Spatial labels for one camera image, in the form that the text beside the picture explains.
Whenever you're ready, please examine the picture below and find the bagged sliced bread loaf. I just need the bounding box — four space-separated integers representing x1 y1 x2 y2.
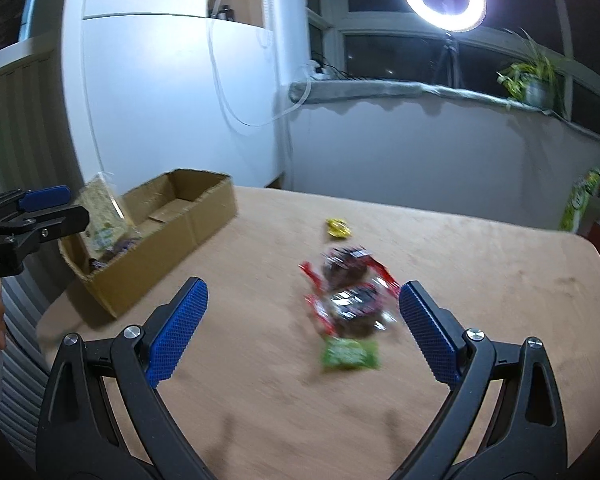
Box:
74 172 140 258

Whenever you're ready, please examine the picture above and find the green snack packet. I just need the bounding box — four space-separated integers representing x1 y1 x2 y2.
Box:
321 337 380 370

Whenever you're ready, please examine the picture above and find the red clear snack packet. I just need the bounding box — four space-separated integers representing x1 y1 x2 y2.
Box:
299 247 400 295
306 282 398 339

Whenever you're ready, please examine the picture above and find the brown Snickers bar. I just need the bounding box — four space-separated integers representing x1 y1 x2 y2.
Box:
88 237 140 273

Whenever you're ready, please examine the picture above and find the open cardboard box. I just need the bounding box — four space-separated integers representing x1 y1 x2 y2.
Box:
59 169 237 318

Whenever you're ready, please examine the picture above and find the green white carton box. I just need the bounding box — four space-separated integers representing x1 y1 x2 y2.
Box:
558 168 600 233

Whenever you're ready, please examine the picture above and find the yellow wrapped candy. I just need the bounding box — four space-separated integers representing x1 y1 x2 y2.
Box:
325 218 352 240

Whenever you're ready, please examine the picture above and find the grey windowsill cloth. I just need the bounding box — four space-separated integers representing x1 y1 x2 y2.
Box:
287 79 600 142

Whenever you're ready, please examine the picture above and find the white power strip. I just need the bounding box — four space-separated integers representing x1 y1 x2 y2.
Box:
309 60 332 80

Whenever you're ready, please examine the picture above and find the potted spider plant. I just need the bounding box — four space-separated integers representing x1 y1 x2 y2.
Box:
496 28 566 116

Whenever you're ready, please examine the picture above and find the black tripod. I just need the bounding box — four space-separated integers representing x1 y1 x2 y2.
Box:
431 32 464 89

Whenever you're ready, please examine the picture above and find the white hanging cable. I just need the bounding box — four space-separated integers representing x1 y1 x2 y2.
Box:
206 0 314 129

